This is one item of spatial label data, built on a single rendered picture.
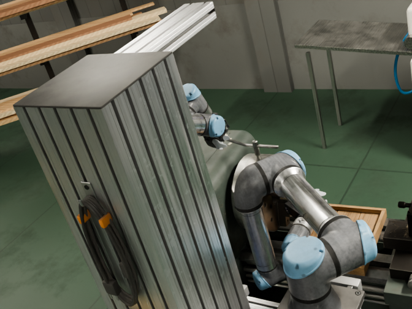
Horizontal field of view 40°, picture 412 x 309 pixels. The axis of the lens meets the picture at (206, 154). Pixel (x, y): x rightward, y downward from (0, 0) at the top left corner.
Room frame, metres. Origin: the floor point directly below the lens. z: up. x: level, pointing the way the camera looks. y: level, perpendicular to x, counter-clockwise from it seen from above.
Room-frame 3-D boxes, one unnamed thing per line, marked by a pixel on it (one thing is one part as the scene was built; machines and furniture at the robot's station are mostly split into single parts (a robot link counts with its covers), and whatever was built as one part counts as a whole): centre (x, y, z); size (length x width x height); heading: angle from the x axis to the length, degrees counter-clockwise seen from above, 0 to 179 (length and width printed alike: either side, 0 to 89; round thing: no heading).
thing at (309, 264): (1.20, -0.18, 1.33); 0.13 x 0.12 x 0.14; 102
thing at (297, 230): (1.62, -0.22, 1.07); 0.11 x 0.08 x 0.09; 144
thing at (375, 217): (1.80, -0.42, 0.89); 0.36 x 0.30 x 0.04; 144
